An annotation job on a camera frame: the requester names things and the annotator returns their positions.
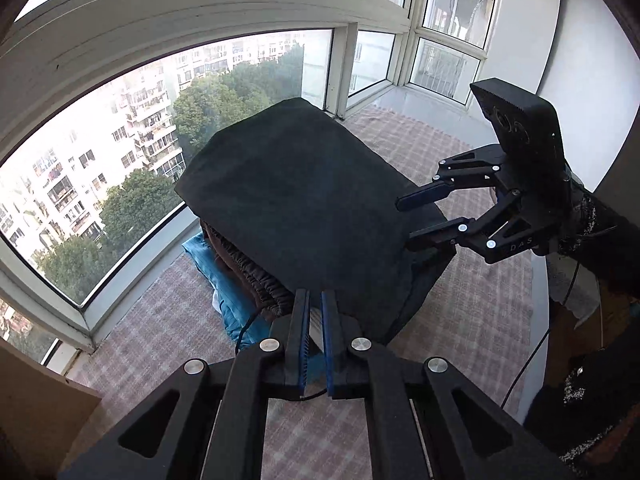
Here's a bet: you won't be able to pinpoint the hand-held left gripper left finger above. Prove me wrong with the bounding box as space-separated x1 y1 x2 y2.
57 287 312 480

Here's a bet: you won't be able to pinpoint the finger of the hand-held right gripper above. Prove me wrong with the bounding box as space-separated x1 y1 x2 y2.
395 142 506 212
407 187 531 265

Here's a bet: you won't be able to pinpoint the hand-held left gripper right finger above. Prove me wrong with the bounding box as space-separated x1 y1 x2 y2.
321 289 576 480

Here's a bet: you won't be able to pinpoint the dark grey pants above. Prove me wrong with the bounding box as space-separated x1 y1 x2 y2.
174 98 458 346

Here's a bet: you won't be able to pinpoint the person's right forearm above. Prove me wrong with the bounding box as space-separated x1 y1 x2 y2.
560 185 640 286

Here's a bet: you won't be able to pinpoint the blue folded garment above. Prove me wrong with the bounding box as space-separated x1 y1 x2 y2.
181 232 273 351

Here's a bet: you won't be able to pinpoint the pink plaid blanket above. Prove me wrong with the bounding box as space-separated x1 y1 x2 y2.
65 105 551 480

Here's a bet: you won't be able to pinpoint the brown folded garment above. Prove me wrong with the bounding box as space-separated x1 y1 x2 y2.
200 219 241 266

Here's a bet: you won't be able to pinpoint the green trees outside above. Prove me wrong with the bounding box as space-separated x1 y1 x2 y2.
30 42 306 306

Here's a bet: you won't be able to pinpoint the person's black sparkly sweater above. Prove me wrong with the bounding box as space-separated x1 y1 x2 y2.
522 350 640 480

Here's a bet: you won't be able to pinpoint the large light wooden board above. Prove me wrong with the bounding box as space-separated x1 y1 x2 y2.
0 342 103 480

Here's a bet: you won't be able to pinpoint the apartment buildings outside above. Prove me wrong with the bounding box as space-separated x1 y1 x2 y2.
0 30 306 281

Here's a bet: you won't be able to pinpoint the black cable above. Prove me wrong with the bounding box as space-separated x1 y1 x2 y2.
500 260 583 408

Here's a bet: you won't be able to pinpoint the white window frame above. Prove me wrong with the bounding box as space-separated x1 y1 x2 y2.
0 0 506 376

